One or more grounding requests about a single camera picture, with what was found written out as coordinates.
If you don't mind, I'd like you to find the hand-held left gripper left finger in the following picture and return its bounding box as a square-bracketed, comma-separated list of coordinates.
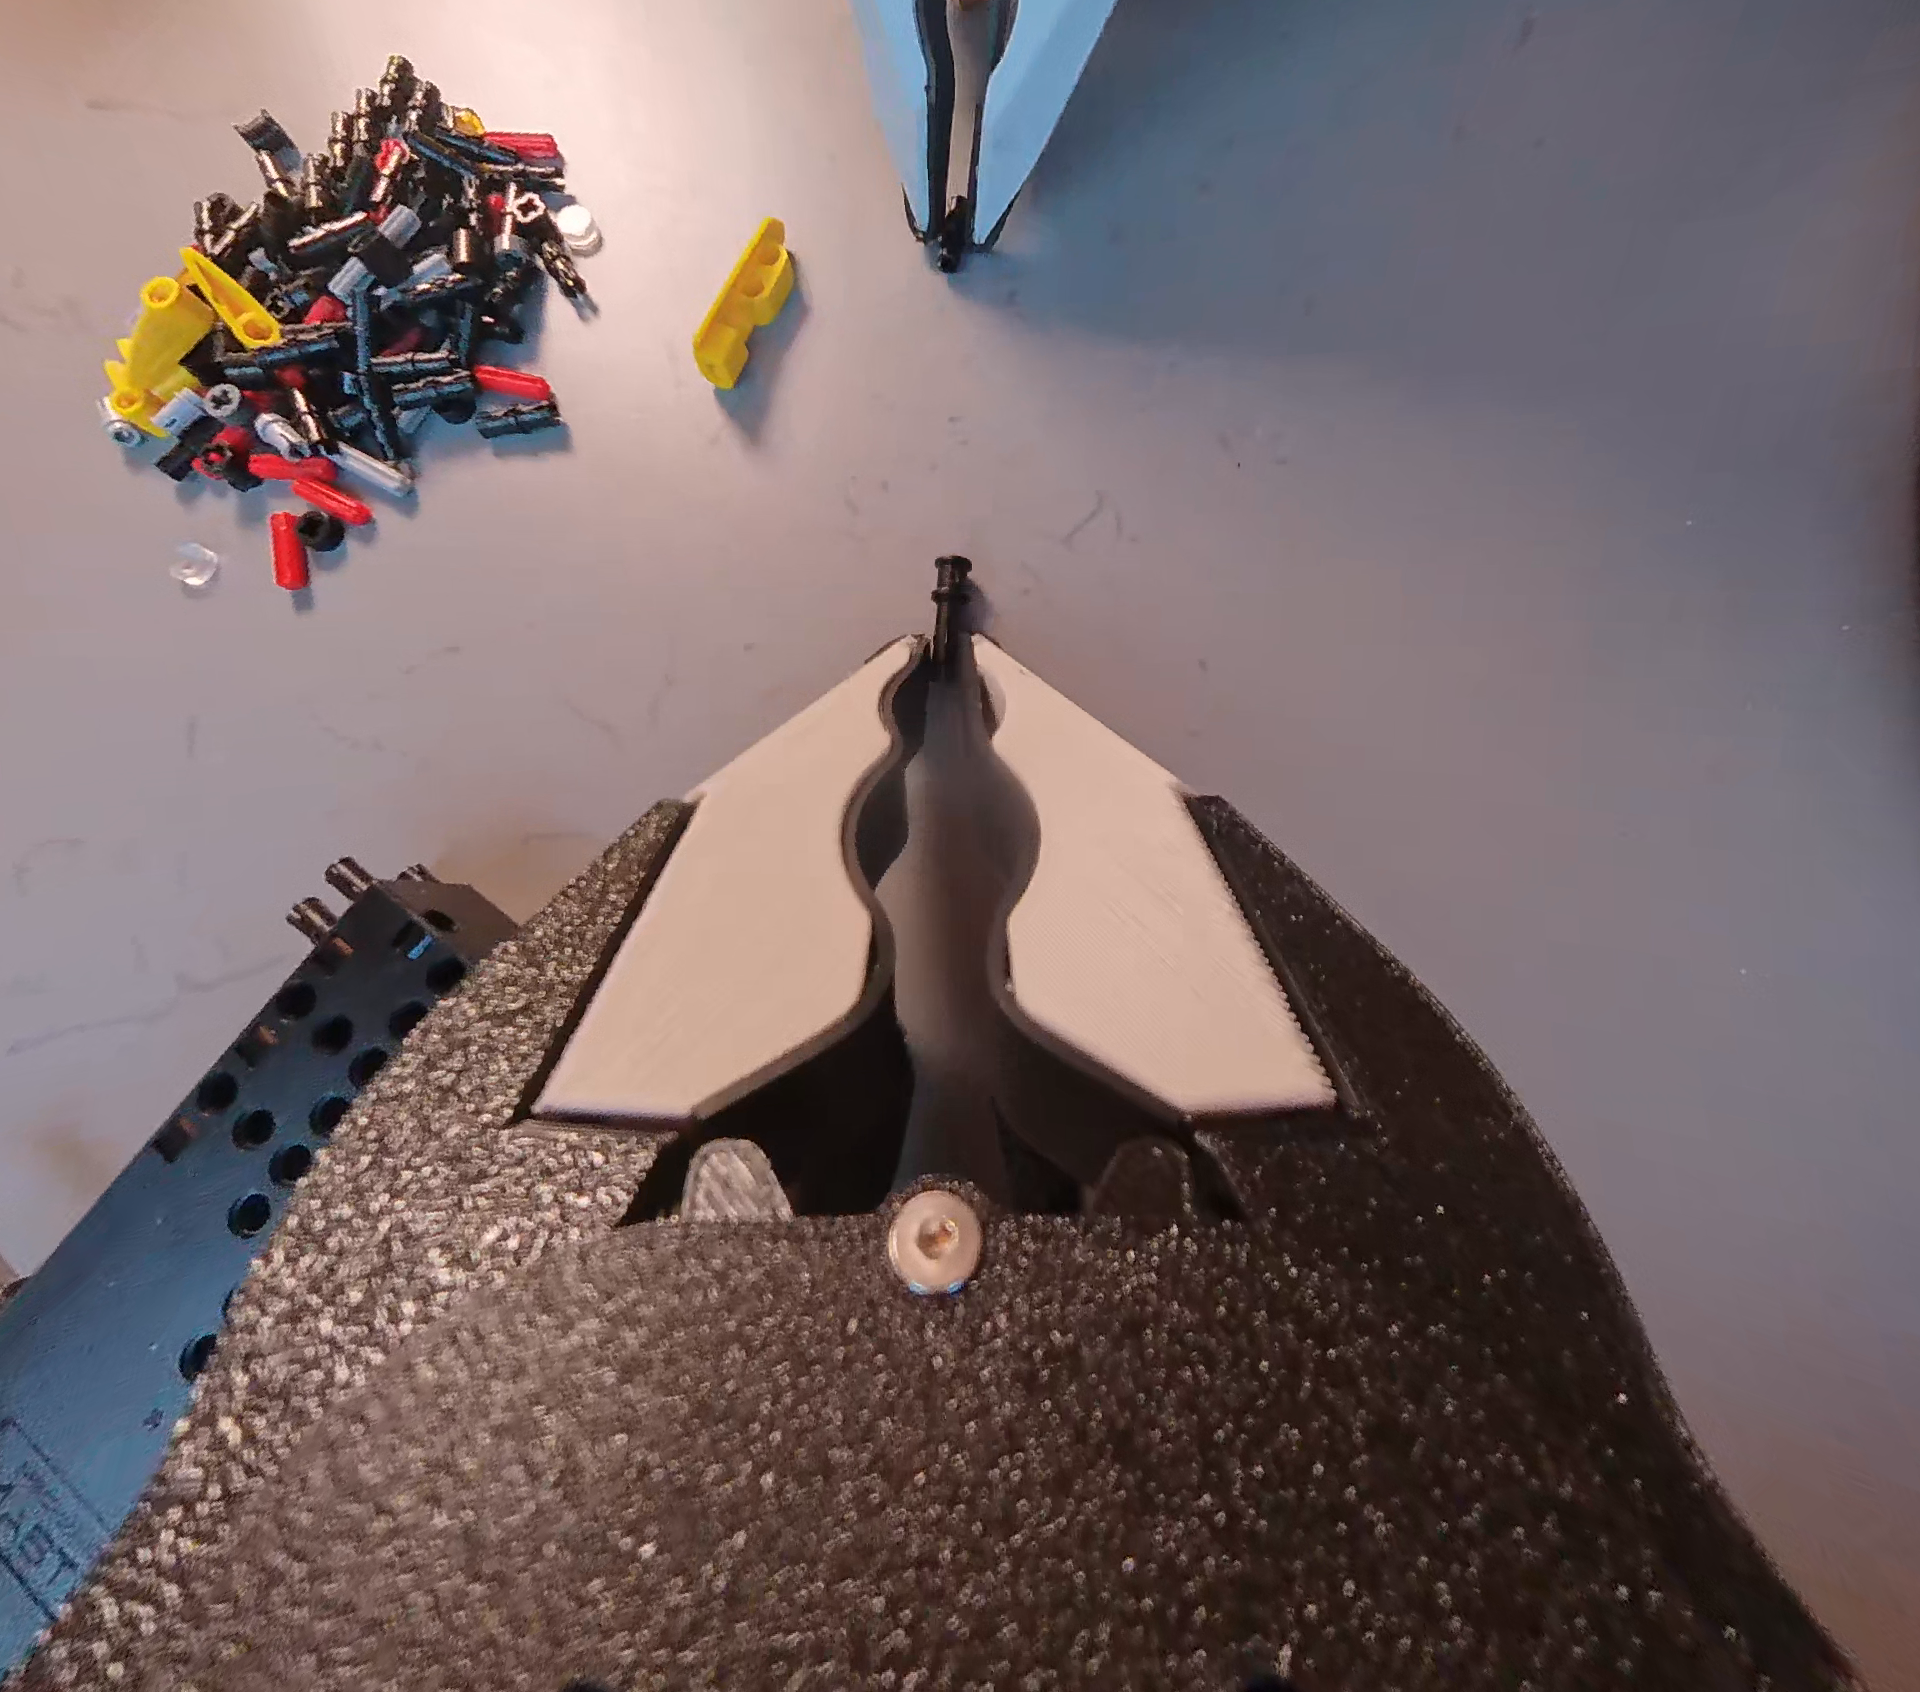
[526, 635, 925, 1130]

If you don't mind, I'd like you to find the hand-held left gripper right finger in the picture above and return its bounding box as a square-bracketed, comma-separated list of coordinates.
[972, 635, 1342, 1121]

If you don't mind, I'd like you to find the yellow piece with black pins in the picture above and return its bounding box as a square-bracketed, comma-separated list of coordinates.
[692, 216, 799, 392]

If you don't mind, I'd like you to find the grey desk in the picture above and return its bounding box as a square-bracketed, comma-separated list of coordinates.
[0, 0, 1920, 1636]

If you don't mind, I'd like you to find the pile of small building pins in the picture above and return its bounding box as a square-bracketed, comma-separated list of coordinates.
[95, 55, 606, 595]

